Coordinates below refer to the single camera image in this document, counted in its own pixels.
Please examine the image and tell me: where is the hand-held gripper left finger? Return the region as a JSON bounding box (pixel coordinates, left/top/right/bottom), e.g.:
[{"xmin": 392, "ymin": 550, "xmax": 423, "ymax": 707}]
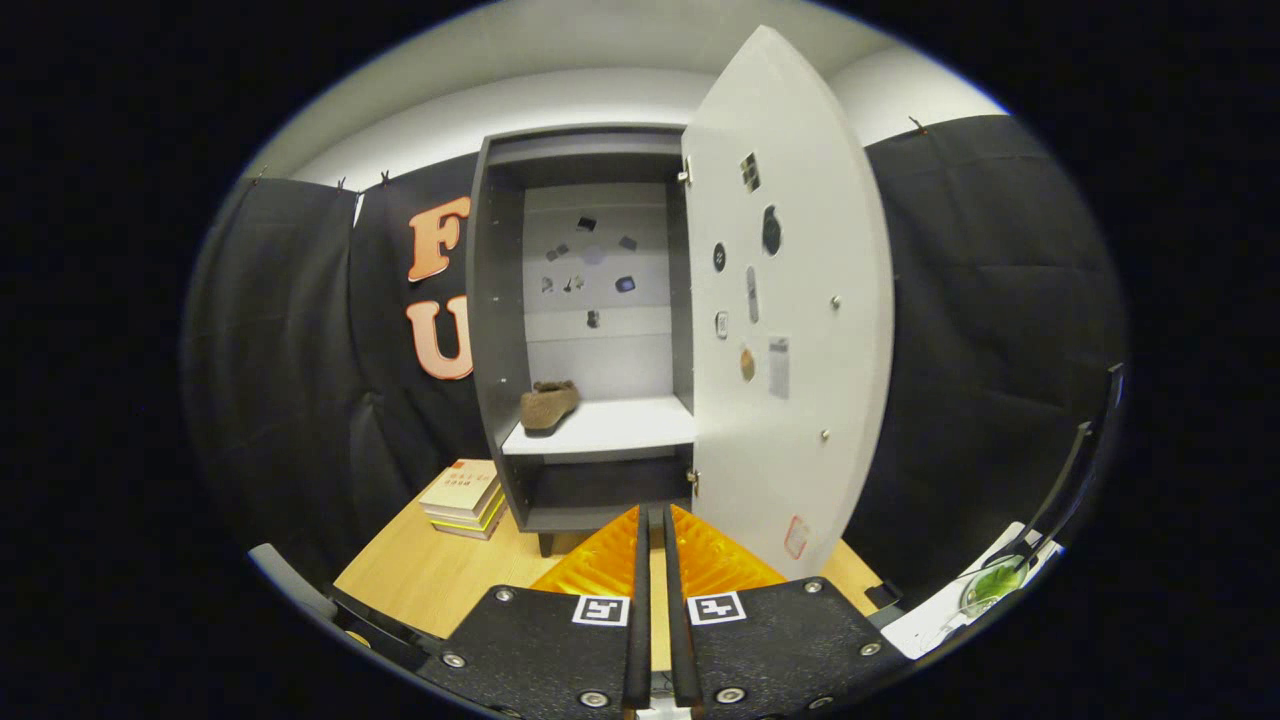
[{"xmin": 415, "ymin": 505, "xmax": 653, "ymax": 716}]

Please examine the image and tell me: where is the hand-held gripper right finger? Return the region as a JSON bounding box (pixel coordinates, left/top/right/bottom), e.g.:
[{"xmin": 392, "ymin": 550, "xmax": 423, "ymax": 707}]
[{"xmin": 662, "ymin": 503, "xmax": 913, "ymax": 716}]

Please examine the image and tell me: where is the brown fluffy shoe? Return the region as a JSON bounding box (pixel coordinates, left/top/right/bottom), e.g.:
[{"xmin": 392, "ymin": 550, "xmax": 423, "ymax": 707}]
[{"xmin": 518, "ymin": 380, "xmax": 582, "ymax": 433}]

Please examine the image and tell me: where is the dark grey shoe cabinet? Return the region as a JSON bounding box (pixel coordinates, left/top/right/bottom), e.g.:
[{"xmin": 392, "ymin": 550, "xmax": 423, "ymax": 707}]
[{"xmin": 465, "ymin": 125, "xmax": 698, "ymax": 558}]

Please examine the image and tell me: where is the beige book red print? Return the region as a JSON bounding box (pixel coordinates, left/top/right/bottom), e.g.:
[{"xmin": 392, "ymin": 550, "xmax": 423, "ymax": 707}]
[{"xmin": 418, "ymin": 458, "xmax": 501, "ymax": 518}]

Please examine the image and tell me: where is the green round dish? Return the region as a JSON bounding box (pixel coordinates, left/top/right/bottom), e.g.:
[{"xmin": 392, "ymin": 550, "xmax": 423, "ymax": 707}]
[{"xmin": 960, "ymin": 555, "xmax": 1031, "ymax": 616}]

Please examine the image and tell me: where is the dark computer monitor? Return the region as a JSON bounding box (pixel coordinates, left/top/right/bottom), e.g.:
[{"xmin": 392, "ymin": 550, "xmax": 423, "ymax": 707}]
[{"xmin": 985, "ymin": 362, "xmax": 1128, "ymax": 571}]

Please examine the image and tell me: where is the black backdrop cloth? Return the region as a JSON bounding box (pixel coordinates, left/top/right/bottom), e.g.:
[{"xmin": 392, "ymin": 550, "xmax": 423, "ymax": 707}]
[{"xmin": 180, "ymin": 113, "xmax": 1131, "ymax": 621}]

